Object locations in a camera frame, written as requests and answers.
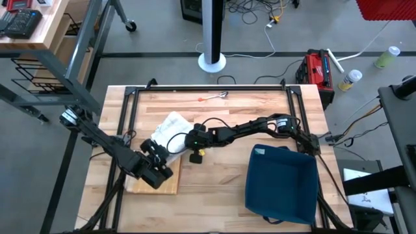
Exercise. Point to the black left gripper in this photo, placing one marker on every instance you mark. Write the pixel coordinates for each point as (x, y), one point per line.
(156, 152)

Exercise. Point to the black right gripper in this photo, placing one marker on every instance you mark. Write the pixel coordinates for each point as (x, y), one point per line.
(201, 138)

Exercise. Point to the white waffle towel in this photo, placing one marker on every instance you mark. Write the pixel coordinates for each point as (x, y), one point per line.
(170, 130)

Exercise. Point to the yellow checked towel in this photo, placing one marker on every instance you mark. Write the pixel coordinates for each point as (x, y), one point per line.
(169, 182)

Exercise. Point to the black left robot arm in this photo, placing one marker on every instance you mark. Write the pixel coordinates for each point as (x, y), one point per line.
(104, 139)

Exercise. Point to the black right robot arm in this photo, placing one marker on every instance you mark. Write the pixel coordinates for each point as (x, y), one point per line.
(260, 126)

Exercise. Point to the navy fabric storage bin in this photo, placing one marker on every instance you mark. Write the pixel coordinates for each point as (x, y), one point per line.
(281, 185)

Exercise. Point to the black floor box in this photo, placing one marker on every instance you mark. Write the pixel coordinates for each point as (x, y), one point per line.
(191, 9)

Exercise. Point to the black caster wheel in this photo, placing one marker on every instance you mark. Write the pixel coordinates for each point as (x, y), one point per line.
(131, 26)

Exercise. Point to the red black tool case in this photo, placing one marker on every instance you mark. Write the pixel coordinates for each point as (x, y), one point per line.
(315, 70)

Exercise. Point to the orange power plug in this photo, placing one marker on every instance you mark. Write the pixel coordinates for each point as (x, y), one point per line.
(274, 19)

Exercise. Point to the white plastic tube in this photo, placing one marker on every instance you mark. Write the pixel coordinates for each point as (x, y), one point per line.
(334, 60)

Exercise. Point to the yellow white wipes canister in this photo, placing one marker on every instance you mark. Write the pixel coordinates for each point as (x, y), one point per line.
(350, 79)

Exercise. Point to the white paper sheet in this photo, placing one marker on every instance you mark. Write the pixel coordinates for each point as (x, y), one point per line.
(373, 200)

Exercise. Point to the black keypad device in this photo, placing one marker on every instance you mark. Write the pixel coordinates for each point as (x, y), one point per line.
(22, 24)

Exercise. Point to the small white box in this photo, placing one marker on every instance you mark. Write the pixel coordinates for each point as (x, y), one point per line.
(44, 2)

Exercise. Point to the grey equipment cart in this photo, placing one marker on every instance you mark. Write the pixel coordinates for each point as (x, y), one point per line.
(399, 130)

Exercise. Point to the green wipes canister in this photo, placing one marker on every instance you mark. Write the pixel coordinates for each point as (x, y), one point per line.
(386, 58)

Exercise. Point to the red flat device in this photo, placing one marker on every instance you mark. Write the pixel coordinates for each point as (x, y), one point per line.
(18, 5)

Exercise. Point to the red foam panel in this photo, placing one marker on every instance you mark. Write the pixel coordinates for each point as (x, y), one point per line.
(386, 8)

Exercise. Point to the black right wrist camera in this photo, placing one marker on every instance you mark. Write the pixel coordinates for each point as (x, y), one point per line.
(196, 158)

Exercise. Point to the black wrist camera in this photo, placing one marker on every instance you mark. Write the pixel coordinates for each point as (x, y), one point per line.
(196, 158)
(156, 177)

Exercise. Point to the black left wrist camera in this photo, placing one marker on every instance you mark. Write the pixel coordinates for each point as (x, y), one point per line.
(156, 177)

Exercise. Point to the black aluminium table frame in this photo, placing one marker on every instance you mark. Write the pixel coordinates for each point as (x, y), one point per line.
(201, 87)

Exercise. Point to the wooden workbench grey frame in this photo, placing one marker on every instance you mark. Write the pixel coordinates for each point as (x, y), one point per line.
(32, 35)

